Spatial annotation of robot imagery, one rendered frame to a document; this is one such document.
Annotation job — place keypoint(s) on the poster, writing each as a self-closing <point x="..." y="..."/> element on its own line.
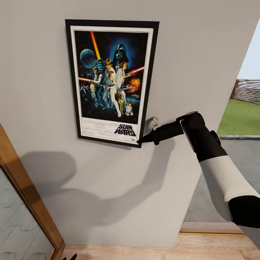
<point x="111" y="65"/>

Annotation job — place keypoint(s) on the fixed window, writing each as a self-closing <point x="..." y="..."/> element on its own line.
<point x="239" y="132"/>

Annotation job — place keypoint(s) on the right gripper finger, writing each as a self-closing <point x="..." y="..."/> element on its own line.
<point x="145" y="139"/>

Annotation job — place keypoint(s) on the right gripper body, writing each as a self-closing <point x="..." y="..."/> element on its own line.
<point x="161" y="133"/>

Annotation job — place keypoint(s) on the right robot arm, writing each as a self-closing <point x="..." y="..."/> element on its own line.
<point x="233" y="197"/>

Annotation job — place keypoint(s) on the door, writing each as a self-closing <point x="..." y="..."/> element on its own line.
<point x="27" y="231"/>

